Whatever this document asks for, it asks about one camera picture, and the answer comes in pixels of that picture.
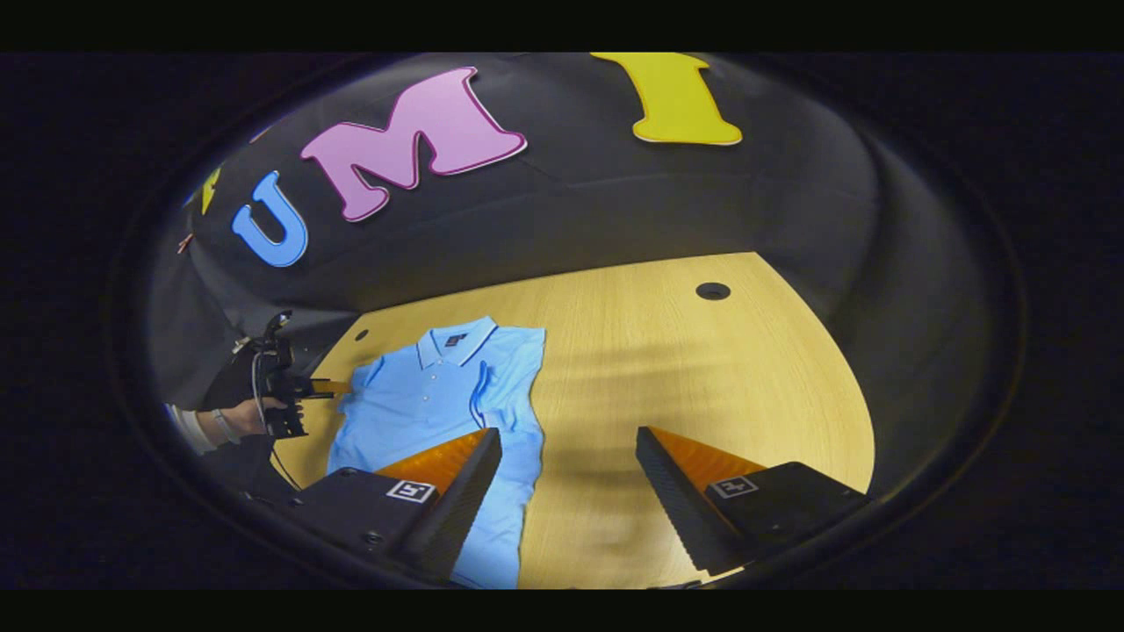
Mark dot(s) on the black backdrop cloth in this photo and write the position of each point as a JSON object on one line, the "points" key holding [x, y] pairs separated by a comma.
{"points": [[615, 202]]}

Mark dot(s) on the light blue T-shirt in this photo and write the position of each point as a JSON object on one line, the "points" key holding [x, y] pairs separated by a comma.
{"points": [[413, 404]]}

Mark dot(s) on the small orange cloth clip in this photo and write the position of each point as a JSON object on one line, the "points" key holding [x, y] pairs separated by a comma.
{"points": [[184, 244]]}

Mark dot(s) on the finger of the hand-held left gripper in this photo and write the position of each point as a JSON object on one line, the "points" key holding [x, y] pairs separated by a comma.
{"points": [[332, 387]]}

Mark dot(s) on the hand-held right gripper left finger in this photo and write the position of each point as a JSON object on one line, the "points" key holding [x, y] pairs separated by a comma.
{"points": [[461, 505]]}

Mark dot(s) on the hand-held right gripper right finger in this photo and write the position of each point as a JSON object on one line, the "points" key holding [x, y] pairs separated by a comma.
{"points": [[676, 500]]}

